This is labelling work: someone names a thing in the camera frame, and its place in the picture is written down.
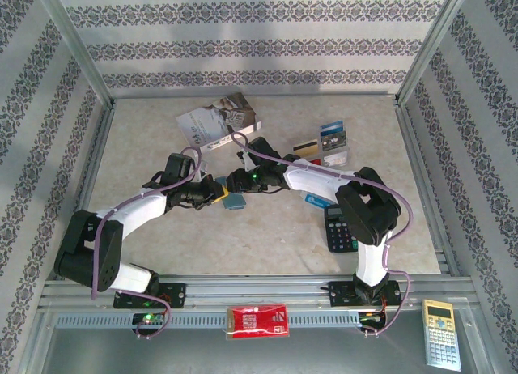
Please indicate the blue leather card holder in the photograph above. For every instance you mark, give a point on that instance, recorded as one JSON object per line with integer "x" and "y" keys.
{"x": 235, "y": 201}

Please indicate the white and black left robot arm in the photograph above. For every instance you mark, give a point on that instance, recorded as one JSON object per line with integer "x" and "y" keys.
{"x": 137, "y": 212}

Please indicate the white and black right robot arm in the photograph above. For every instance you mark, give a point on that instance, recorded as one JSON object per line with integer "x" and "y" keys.
{"x": 319, "y": 179}

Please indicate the gold card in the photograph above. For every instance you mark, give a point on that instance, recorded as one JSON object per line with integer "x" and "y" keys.
{"x": 304, "y": 148}

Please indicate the clear acrylic card stand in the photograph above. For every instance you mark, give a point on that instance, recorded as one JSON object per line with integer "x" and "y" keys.
{"x": 321, "y": 146}

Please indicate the pale silver card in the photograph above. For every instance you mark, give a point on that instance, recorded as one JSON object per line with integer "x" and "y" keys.
{"x": 336, "y": 158}

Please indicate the black card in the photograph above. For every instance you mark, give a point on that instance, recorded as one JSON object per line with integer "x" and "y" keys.
{"x": 335, "y": 140}

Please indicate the paperback book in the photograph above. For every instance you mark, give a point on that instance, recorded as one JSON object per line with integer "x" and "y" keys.
{"x": 218, "y": 121}

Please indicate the blue and white paper sleeve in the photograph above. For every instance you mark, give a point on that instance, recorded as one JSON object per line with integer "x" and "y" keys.
{"x": 315, "y": 199}

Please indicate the black desk calculator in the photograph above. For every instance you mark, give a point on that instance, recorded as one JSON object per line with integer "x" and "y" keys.
{"x": 338, "y": 232}

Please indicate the aluminium back bar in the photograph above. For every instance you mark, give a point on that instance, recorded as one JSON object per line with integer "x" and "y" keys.
{"x": 303, "y": 94}

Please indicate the gold scientific calculator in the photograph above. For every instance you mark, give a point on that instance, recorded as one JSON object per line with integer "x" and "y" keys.
{"x": 441, "y": 333}

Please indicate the aluminium side rail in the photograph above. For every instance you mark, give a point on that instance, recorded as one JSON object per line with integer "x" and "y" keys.
{"x": 413, "y": 147}
{"x": 87, "y": 188}

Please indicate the aluminium mounting rail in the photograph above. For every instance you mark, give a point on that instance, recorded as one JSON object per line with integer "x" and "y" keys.
{"x": 259, "y": 289}

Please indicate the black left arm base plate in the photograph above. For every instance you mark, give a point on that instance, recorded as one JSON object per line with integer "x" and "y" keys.
{"x": 176, "y": 295}

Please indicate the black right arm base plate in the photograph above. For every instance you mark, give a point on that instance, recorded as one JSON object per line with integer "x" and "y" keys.
{"x": 340, "y": 295}

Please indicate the aluminium frame post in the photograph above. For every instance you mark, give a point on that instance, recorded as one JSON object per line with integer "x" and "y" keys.
{"x": 431, "y": 42}
{"x": 75, "y": 42}

